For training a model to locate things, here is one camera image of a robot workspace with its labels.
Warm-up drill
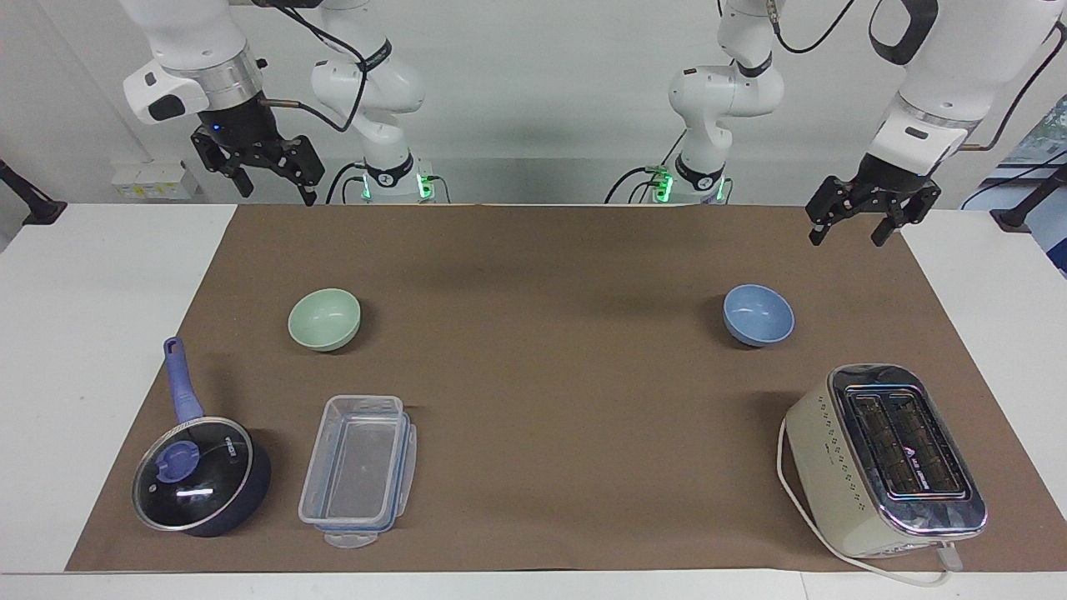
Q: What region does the black cable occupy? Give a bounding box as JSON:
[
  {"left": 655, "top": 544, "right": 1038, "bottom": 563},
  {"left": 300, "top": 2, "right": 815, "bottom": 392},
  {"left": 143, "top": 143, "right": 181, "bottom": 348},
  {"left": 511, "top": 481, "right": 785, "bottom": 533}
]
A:
[
  {"left": 323, "top": 161, "right": 369, "bottom": 206},
  {"left": 604, "top": 165, "right": 669, "bottom": 206},
  {"left": 250, "top": 0, "right": 373, "bottom": 134},
  {"left": 765, "top": 0, "right": 860, "bottom": 56},
  {"left": 954, "top": 23, "right": 1067, "bottom": 154}
]

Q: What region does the white socket box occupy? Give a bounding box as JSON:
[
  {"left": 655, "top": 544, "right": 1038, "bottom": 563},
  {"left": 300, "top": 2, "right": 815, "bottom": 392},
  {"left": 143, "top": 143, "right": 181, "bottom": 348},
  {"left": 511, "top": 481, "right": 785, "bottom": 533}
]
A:
[{"left": 112, "top": 161, "right": 202, "bottom": 202}]

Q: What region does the green bowl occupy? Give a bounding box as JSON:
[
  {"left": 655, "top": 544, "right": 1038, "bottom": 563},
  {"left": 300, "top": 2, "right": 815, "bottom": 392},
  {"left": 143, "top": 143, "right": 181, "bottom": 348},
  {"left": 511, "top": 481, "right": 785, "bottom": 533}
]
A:
[{"left": 288, "top": 287, "right": 363, "bottom": 353}]

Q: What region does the white power cord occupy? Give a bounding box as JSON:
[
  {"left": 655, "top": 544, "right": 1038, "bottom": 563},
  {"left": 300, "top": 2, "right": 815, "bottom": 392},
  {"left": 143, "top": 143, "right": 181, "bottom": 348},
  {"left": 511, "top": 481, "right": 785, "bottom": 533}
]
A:
[{"left": 776, "top": 416, "right": 965, "bottom": 588}]

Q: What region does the cream toaster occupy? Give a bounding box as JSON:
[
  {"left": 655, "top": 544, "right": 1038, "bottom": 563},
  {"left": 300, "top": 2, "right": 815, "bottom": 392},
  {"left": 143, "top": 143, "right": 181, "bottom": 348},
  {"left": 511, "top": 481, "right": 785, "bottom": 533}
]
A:
[{"left": 784, "top": 362, "right": 989, "bottom": 560}]

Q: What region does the dark saucepan with blue handle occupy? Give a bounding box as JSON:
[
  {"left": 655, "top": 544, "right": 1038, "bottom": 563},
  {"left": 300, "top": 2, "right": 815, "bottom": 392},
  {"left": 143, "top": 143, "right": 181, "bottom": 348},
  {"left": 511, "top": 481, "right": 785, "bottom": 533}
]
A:
[{"left": 132, "top": 336, "right": 273, "bottom": 539}]

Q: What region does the glass lid with blue knob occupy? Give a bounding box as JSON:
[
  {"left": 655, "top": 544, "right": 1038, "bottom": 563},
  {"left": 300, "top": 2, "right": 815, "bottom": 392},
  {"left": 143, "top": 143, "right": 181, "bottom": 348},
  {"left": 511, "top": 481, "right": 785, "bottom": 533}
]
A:
[{"left": 132, "top": 417, "right": 254, "bottom": 533}]

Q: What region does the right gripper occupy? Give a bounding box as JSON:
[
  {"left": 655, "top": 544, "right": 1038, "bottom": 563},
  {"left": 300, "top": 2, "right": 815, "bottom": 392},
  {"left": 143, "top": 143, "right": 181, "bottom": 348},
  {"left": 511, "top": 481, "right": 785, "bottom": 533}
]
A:
[{"left": 190, "top": 93, "right": 327, "bottom": 208}]

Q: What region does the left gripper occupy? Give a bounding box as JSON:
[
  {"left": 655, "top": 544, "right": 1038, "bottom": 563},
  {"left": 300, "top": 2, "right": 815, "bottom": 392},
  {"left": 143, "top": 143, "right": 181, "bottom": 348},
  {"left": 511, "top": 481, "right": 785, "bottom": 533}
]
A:
[{"left": 804, "top": 153, "right": 943, "bottom": 248}]

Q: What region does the black stand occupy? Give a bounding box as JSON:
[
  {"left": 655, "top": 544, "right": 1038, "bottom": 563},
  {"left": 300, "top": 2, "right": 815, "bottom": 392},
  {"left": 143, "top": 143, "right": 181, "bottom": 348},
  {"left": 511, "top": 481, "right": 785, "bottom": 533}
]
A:
[
  {"left": 0, "top": 158, "right": 68, "bottom": 227},
  {"left": 989, "top": 162, "right": 1067, "bottom": 234}
]

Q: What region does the blue bowl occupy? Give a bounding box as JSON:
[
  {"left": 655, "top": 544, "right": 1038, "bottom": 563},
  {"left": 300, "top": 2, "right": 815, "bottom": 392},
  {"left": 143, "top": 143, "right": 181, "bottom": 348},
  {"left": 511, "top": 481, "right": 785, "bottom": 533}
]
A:
[{"left": 722, "top": 283, "right": 796, "bottom": 349}]

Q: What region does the clear plastic container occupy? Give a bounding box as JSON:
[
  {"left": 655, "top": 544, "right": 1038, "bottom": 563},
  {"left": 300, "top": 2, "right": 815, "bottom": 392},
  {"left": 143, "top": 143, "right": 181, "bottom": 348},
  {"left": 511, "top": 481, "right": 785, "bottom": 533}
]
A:
[{"left": 298, "top": 394, "right": 418, "bottom": 549}]

